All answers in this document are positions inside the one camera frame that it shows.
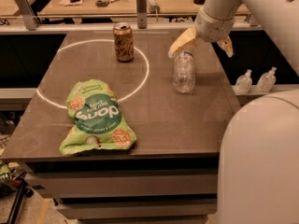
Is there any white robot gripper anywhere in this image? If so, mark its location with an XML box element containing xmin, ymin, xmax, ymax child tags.
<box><xmin>168</xmin><ymin>7</ymin><xmax>235</xmax><ymax>58</ymax></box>

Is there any clear plastic water bottle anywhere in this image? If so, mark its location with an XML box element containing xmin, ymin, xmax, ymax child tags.
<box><xmin>173</xmin><ymin>51</ymin><xmax>195</xmax><ymax>93</ymax></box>

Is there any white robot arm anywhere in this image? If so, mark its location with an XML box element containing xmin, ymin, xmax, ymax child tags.
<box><xmin>169</xmin><ymin>0</ymin><xmax>299</xmax><ymax>224</ymax></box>

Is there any left clear sanitizer bottle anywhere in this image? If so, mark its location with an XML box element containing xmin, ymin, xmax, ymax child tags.
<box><xmin>235</xmin><ymin>69</ymin><xmax>252</xmax><ymax>94</ymax></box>

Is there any clear sanitizer bottle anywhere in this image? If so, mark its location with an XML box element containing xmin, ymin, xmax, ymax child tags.
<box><xmin>235</xmin><ymin>69</ymin><xmax>252</xmax><ymax>94</ymax></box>
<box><xmin>257</xmin><ymin>67</ymin><xmax>277</xmax><ymax>92</ymax></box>

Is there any right clear sanitizer bottle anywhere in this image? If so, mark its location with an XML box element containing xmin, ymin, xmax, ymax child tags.
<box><xmin>257</xmin><ymin>67</ymin><xmax>277</xmax><ymax>92</ymax></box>

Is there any white power strip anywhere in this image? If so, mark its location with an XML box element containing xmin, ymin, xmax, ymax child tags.
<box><xmin>147</xmin><ymin>0</ymin><xmax>160</xmax><ymax>14</ymax></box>

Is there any gold soda can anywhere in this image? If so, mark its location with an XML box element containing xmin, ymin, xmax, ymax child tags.
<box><xmin>113</xmin><ymin>22</ymin><xmax>134</xmax><ymax>62</ymax></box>

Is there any green snack chip bag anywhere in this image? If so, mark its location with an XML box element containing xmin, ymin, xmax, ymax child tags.
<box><xmin>59</xmin><ymin>79</ymin><xmax>136</xmax><ymax>156</ymax></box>

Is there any grey table drawer base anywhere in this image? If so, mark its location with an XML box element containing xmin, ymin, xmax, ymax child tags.
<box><xmin>25</xmin><ymin>155</ymin><xmax>218</xmax><ymax>224</ymax></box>

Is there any right metal bracket post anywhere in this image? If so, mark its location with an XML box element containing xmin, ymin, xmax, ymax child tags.
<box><xmin>246</xmin><ymin>13</ymin><xmax>259</xmax><ymax>26</ymax></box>

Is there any metal bracket post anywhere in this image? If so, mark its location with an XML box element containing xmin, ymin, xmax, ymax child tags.
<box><xmin>246</xmin><ymin>13</ymin><xmax>259</xmax><ymax>26</ymax></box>
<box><xmin>136</xmin><ymin>0</ymin><xmax>147</xmax><ymax>29</ymax></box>
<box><xmin>15</xmin><ymin>0</ymin><xmax>39</xmax><ymax>31</ymax></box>

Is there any middle metal bracket post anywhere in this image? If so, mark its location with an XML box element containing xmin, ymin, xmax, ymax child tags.
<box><xmin>136</xmin><ymin>0</ymin><xmax>147</xmax><ymax>29</ymax></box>

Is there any left metal bracket post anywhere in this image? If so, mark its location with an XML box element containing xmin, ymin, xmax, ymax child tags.
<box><xmin>15</xmin><ymin>0</ymin><xmax>39</xmax><ymax>31</ymax></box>

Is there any black cart frame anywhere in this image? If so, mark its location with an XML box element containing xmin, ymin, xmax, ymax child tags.
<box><xmin>4</xmin><ymin>172</ymin><xmax>34</xmax><ymax>224</ymax></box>

